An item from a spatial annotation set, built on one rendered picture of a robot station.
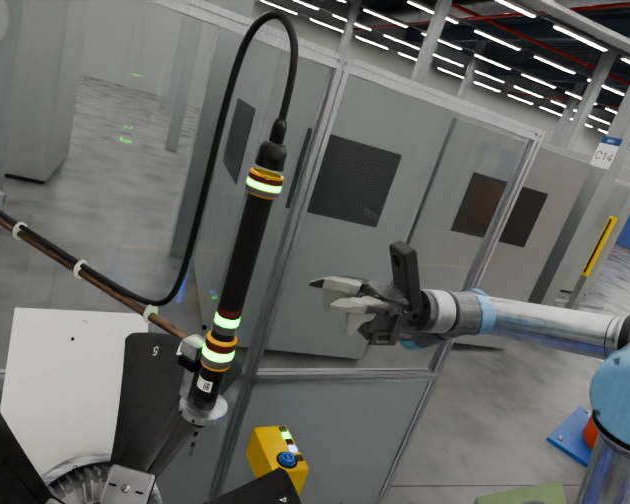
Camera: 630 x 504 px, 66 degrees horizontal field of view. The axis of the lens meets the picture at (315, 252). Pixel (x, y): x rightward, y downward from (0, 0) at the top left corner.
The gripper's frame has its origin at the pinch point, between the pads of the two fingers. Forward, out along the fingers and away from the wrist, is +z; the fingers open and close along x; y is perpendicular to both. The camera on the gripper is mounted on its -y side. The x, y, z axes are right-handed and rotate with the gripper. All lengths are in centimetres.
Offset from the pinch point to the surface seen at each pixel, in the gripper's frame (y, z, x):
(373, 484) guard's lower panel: 127, -105, 71
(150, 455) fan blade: 35.8, 18.4, 6.6
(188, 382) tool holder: 16.9, 17.3, 0.7
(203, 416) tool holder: 19.8, 15.4, -3.3
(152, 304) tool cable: 9.5, 22.5, 9.9
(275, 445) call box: 59, -20, 30
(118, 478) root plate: 41.0, 22.5, 7.5
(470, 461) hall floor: 166, -227, 109
